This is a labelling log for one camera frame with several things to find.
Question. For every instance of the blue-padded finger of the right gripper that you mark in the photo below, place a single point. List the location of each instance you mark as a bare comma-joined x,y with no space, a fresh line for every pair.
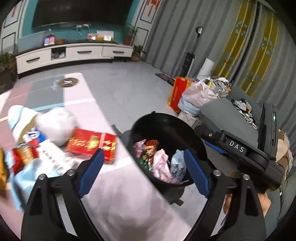
221,151

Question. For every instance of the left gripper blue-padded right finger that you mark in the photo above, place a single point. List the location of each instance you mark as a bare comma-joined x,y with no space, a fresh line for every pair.
241,223

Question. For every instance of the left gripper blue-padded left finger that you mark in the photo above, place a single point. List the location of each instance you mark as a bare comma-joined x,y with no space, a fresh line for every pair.
42,218

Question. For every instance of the light blue plastic bag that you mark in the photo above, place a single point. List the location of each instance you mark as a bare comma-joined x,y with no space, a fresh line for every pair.
22,183

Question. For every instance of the white blue ointment box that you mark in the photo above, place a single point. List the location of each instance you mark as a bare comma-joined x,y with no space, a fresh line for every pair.
49,153

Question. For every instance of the pink plastic mailer bag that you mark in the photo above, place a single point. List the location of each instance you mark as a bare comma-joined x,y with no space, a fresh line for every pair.
160,168

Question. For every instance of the red snack wrapper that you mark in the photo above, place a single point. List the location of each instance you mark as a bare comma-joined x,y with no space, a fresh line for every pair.
22,156

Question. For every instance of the green wafer snack bag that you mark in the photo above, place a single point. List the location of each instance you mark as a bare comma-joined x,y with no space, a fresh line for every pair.
146,158

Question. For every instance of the red cigarette carton box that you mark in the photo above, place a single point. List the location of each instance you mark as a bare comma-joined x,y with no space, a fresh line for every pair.
86,143

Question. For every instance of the yellow chips bag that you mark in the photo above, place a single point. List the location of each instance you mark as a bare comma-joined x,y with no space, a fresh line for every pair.
4,184

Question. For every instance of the black round trash bin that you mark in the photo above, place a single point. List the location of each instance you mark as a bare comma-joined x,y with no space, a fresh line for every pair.
172,134

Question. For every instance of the person's right hand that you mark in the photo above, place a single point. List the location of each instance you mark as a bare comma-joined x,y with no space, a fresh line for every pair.
265,203

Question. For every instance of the grey sofa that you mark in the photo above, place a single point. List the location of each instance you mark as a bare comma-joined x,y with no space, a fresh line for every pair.
221,115

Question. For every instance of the pink white plastic bag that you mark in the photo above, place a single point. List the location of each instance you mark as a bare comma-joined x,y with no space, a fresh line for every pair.
196,96

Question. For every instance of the plaid table cloth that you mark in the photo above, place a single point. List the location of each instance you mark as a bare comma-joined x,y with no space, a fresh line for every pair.
122,203

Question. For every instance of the red orange shopping bag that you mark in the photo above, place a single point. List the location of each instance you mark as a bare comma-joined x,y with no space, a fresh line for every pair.
180,85

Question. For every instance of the white paper roll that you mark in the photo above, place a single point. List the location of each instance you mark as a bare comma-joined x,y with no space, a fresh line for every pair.
205,70

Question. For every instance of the black upright vacuum cleaner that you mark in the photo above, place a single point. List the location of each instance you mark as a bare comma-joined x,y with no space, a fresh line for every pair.
190,56

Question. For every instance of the grey window curtains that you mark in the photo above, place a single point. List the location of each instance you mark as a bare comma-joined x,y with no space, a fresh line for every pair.
247,42

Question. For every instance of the potted plant by cabinet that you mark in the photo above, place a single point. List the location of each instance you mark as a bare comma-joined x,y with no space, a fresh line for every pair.
138,51

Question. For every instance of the dark planter with plants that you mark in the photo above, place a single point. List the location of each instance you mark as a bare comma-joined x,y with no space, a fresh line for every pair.
8,72

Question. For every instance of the white tv cabinet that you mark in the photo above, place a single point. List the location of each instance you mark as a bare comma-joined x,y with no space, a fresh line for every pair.
72,52

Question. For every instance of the potted plant on cabinet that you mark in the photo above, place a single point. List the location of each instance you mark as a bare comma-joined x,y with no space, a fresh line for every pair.
129,33

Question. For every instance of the red chinese knot decoration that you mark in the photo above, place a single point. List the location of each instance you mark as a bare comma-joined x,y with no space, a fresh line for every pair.
153,4

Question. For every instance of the large black television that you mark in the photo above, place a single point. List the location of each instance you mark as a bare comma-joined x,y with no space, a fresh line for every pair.
84,11

